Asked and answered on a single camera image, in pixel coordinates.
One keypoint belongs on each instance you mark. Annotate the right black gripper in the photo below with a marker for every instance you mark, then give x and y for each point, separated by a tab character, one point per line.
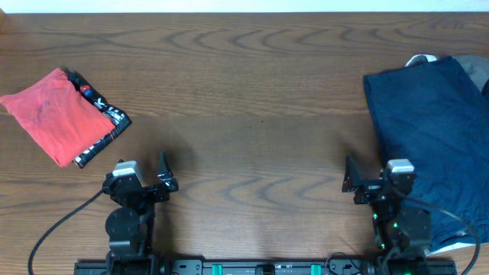
353	180

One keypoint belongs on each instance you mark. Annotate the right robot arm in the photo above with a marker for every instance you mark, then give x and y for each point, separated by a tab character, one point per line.
401	229

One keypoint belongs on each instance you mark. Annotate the navy blue shorts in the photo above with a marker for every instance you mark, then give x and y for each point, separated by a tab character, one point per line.
434	115

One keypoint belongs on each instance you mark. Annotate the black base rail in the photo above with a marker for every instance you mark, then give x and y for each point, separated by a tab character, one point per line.
202	267

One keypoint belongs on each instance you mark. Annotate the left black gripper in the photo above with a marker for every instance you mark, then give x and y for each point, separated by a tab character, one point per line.
160	195

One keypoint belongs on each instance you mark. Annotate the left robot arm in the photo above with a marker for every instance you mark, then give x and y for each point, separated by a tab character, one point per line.
130	227

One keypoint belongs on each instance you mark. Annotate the folded red cloth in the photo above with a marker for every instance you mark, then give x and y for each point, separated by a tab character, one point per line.
57	117

